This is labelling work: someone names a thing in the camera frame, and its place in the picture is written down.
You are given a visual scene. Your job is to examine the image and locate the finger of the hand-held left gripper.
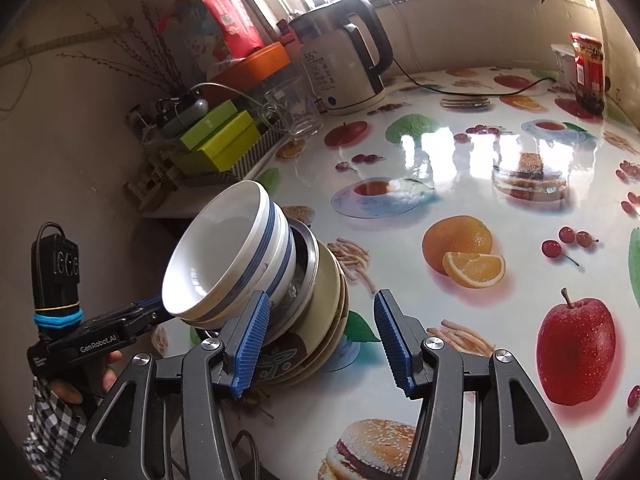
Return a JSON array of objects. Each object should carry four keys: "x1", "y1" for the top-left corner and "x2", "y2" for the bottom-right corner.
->
[
  {"x1": 127, "y1": 310, "x2": 173, "y2": 336},
  {"x1": 125, "y1": 297, "x2": 165, "y2": 317}
]

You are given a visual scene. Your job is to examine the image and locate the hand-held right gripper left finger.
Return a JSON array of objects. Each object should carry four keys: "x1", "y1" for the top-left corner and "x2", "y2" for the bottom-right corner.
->
[{"x1": 62, "y1": 290, "x2": 273, "y2": 480}]

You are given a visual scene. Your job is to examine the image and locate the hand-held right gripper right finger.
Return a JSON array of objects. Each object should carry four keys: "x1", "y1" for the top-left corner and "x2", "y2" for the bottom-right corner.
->
[{"x1": 372, "y1": 289, "x2": 583, "y2": 480}]

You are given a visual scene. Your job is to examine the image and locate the beige plate with brown patch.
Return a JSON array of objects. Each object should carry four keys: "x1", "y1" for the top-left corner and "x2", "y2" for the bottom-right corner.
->
[
  {"x1": 260, "y1": 280, "x2": 350, "y2": 389},
  {"x1": 250, "y1": 265, "x2": 347, "y2": 387},
  {"x1": 192, "y1": 242, "x2": 344, "y2": 386}
]

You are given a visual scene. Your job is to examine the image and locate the white bowl with blue stripe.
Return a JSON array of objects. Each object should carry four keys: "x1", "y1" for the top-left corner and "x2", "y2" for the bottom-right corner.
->
[
  {"x1": 161, "y1": 180, "x2": 281, "y2": 323},
  {"x1": 180, "y1": 207, "x2": 297, "y2": 325}
]

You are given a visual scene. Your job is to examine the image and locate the stainless steel bowl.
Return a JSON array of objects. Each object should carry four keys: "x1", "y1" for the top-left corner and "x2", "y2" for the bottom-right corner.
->
[{"x1": 264, "y1": 222, "x2": 320, "y2": 347}]

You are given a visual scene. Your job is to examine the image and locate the person's left forearm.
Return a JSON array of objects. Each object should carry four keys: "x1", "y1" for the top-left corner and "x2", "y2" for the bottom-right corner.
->
[{"x1": 22, "y1": 377, "x2": 93, "y2": 466}]

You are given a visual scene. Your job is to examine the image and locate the person's left hand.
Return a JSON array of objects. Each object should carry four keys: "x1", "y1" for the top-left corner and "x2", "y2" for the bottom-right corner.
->
[{"x1": 49, "y1": 351, "x2": 124, "y2": 405}]

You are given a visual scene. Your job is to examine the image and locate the fruit print tablecloth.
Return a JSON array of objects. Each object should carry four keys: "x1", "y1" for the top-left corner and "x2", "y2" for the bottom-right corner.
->
[{"x1": 150, "y1": 65, "x2": 640, "y2": 480}]

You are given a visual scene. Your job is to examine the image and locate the green cardboard box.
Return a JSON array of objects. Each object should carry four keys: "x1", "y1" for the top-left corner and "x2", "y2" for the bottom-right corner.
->
[
  {"x1": 172, "y1": 110, "x2": 264, "y2": 174},
  {"x1": 180, "y1": 99, "x2": 239, "y2": 152}
]

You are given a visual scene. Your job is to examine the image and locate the zigzag patterned box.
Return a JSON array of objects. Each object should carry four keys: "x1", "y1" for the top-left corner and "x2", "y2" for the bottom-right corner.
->
[{"x1": 219, "y1": 124, "x2": 292, "y2": 184}]

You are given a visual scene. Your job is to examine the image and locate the grey oval device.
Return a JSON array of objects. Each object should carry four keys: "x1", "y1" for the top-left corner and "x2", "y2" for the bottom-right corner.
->
[{"x1": 154, "y1": 94, "x2": 211, "y2": 127}]

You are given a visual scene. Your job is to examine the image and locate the clear glass mug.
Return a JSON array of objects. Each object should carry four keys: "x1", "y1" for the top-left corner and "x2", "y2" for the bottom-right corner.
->
[{"x1": 262, "y1": 76, "x2": 322, "y2": 142}]

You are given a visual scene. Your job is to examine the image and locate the dried willow branches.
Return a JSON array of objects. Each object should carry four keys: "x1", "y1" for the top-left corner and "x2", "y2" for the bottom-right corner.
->
[{"x1": 57, "y1": 2, "x2": 185, "y2": 100}]

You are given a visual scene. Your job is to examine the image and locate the orange plastic tray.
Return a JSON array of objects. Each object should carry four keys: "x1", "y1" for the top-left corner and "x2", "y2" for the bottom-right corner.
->
[{"x1": 207, "y1": 42, "x2": 292, "y2": 92}]

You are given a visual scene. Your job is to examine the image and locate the colourful cartoon bag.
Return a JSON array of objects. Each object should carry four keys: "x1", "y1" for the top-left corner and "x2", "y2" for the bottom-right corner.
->
[{"x1": 157, "y1": 0, "x2": 237, "y2": 75}]

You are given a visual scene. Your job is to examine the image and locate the white electric kettle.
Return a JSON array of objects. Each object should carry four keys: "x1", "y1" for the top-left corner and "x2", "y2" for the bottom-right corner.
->
[{"x1": 290, "y1": 0, "x2": 394, "y2": 116}]

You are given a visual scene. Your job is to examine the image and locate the red snack bag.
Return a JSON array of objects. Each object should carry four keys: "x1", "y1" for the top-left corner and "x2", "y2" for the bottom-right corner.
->
[{"x1": 192, "y1": 0, "x2": 264, "y2": 59}]

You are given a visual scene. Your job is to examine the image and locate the white plastic container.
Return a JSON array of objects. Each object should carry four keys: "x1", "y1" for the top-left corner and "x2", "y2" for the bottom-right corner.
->
[{"x1": 550, "y1": 42, "x2": 576, "y2": 88}]

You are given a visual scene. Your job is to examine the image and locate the red lidded sauce jar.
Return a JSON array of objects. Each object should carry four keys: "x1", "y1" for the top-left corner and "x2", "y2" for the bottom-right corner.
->
[{"x1": 570, "y1": 32, "x2": 607, "y2": 117}]

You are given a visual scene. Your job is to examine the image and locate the white cable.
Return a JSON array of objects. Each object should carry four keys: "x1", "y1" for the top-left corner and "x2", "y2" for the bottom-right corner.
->
[{"x1": 192, "y1": 81, "x2": 289, "y2": 137}]

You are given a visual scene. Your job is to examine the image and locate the black kettle power cable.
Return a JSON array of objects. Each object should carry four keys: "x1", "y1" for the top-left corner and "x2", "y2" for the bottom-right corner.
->
[{"x1": 391, "y1": 57, "x2": 559, "y2": 97}]

